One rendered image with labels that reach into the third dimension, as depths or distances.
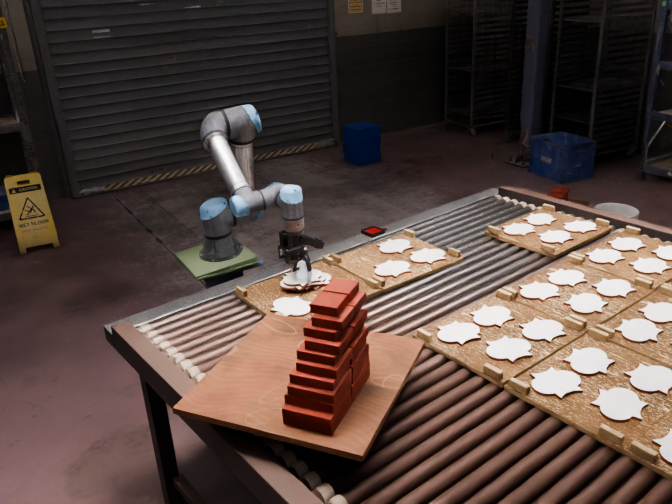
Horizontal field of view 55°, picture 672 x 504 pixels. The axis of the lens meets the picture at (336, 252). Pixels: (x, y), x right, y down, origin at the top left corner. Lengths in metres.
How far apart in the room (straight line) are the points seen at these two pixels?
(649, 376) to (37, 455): 2.63
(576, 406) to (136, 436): 2.17
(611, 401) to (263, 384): 0.90
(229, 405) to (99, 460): 1.69
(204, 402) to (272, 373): 0.20
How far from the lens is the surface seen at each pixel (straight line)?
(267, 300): 2.34
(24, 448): 3.52
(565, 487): 1.64
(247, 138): 2.58
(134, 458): 3.25
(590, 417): 1.83
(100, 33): 6.83
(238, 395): 1.69
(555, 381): 1.92
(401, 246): 2.69
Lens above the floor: 2.02
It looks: 24 degrees down
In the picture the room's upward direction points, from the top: 3 degrees counter-clockwise
